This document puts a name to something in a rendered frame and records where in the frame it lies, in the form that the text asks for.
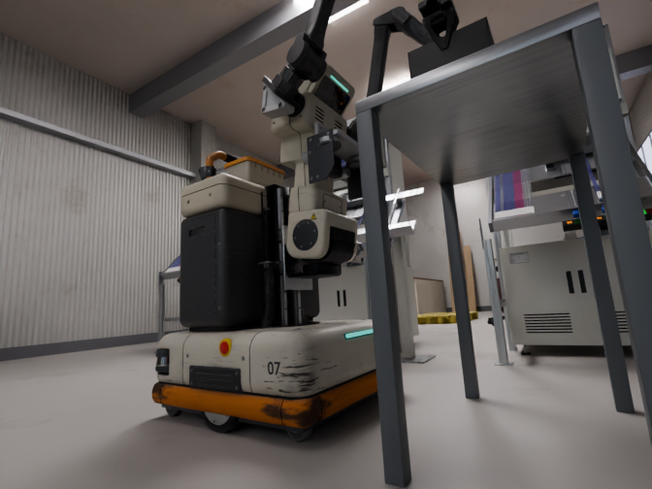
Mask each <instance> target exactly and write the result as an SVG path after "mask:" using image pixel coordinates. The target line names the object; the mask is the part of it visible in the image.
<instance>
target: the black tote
mask: <svg viewBox="0 0 652 489"><path fill-rule="evenodd" d="M493 45H495V43H494V40H493V37H492V33H491V30H490V26H489V23H488V19H487V16H486V17H484V18H482V19H480V20H478V21H475V22H473V23H471V24H469V25H467V26H464V27H462V28H460V29H458V30H456V31H454V32H451V37H450V41H449V46H448V48H447V49H444V50H441V49H440V48H439V47H438V45H437V44H436V43H435V41H433V42H431V43H429V44H426V45H424V46H422V47H420V48H418V49H414V50H412V51H410V52H408V53H407V57H408V66H409V74H410V79H413V78H416V77H418V76H420V75H423V74H425V73H428V72H430V71H432V70H435V69H437V68H439V67H441V66H443V65H446V64H448V63H451V62H453V61H455V60H458V59H460V58H463V57H465V56H467V55H470V54H472V53H475V52H477V51H479V50H482V49H486V48H488V47H490V46H493Z"/></svg>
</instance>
